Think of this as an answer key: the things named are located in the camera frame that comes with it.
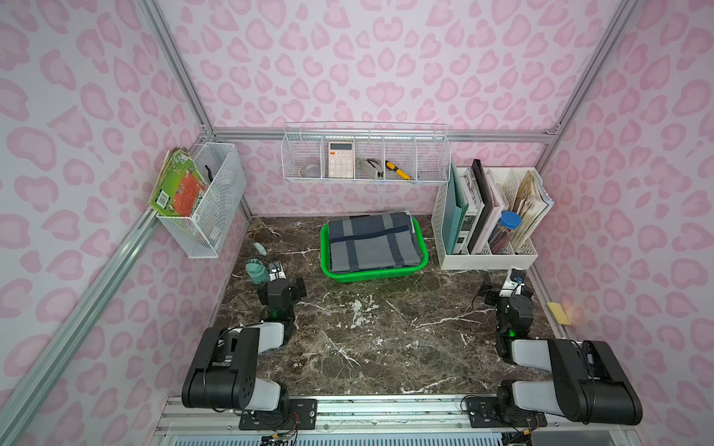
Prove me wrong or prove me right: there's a navy grey plaid scarf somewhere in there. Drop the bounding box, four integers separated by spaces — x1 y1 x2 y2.
327 212 425 274

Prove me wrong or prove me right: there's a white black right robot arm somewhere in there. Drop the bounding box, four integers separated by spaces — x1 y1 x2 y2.
483 284 643 426

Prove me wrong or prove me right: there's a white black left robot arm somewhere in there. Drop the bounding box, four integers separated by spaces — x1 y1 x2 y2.
180 278 307 416

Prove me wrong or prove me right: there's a green plastic basket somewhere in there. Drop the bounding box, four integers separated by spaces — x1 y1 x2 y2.
320 216 429 284

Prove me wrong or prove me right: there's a yellow sticky note pad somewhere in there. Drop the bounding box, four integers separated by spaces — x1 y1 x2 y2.
547 302 571 326

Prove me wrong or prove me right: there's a small mint cap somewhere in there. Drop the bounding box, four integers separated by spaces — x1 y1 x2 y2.
253 243 268 256

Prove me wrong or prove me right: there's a blue lid pencil jar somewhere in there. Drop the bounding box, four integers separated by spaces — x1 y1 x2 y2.
488 211 522 255

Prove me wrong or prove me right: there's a white desktop file organizer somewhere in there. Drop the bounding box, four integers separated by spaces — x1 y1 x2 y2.
431 182 538 271

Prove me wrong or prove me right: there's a pink book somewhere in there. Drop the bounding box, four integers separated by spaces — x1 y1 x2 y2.
477 169 506 254

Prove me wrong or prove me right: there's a black binder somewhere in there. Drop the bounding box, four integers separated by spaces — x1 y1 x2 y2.
469 159 494 255

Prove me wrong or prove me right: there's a beige paper stack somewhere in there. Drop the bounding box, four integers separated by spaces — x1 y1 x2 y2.
502 168 555 250

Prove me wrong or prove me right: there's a green folder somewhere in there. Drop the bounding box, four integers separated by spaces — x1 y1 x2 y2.
443 163 469 255

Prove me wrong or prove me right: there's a round tape dispenser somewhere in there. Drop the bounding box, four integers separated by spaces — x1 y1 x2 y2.
299 161 322 178

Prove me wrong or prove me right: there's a green red booklet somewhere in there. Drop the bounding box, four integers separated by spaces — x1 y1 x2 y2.
149 147 208 217

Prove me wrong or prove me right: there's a pink white calculator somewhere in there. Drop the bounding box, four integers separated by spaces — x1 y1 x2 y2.
327 140 355 180

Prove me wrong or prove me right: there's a grey stapler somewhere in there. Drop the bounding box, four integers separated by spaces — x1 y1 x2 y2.
356 158 384 180

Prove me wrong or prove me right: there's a yellow black utility knife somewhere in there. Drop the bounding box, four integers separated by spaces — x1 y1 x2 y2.
385 161 412 181

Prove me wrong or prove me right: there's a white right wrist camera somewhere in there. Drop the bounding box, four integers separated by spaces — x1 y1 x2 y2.
499 268 526 297

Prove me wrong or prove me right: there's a white wire wall basket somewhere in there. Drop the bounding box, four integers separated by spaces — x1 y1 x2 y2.
154 142 247 259

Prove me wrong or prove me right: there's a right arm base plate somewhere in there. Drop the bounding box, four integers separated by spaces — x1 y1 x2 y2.
459 395 548 429

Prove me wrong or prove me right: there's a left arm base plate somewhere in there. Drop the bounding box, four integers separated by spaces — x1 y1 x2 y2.
239 398 318 431

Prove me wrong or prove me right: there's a clear wall shelf organizer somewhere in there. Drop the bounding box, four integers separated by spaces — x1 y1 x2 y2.
281 122 451 185

